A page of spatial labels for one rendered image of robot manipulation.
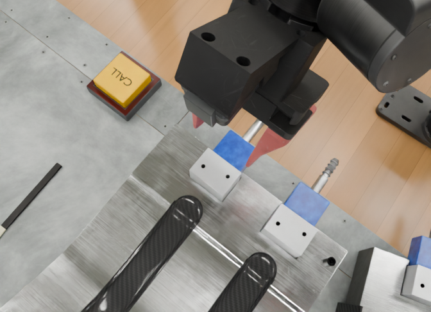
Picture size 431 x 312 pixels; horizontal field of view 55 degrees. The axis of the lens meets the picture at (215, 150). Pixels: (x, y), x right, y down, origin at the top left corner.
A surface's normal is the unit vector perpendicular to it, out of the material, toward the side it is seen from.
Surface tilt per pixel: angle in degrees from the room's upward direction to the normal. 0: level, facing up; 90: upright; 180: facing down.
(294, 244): 0
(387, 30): 45
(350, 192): 0
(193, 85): 60
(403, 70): 76
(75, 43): 0
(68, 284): 21
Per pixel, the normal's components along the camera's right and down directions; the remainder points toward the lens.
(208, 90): -0.52, 0.47
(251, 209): 0.03, -0.33
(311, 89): 0.33, -0.66
